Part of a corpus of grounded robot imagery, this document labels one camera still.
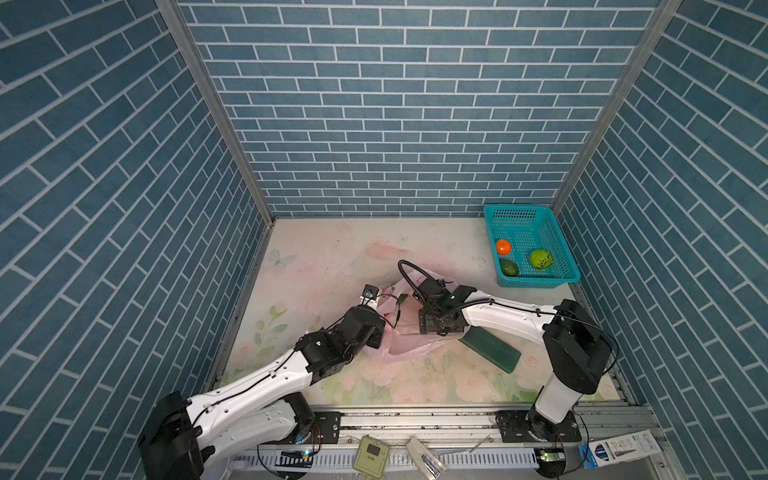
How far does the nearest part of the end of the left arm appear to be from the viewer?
54 centimetres

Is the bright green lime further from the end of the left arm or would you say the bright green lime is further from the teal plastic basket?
the end of the left arm

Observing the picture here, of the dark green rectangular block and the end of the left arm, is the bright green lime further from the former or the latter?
the end of the left arm
